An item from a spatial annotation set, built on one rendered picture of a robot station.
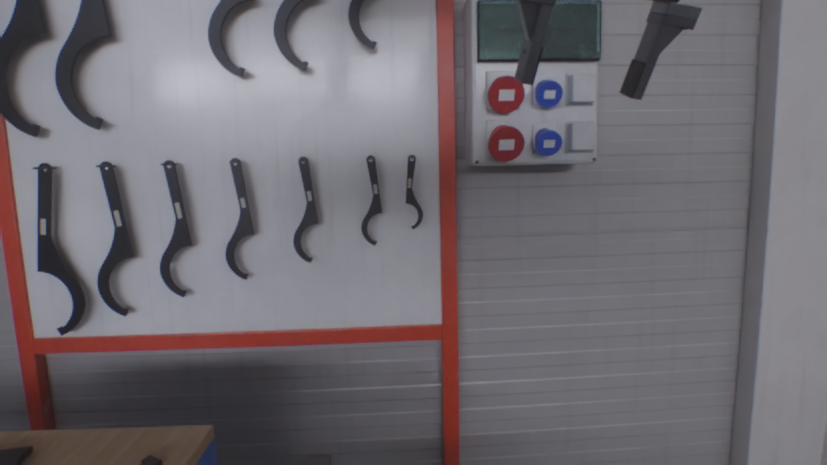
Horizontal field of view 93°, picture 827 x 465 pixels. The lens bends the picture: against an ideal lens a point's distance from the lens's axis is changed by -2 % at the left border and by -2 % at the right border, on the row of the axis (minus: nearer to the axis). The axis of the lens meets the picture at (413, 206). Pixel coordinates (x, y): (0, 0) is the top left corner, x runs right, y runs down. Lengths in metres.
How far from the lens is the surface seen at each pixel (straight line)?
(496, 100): 1.22
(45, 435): 1.11
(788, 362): 2.02
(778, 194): 1.82
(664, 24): 0.53
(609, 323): 1.66
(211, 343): 1.57
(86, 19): 1.63
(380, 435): 1.68
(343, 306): 1.42
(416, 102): 1.34
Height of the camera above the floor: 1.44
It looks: 6 degrees down
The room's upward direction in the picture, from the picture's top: 1 degrees counter-clockwise
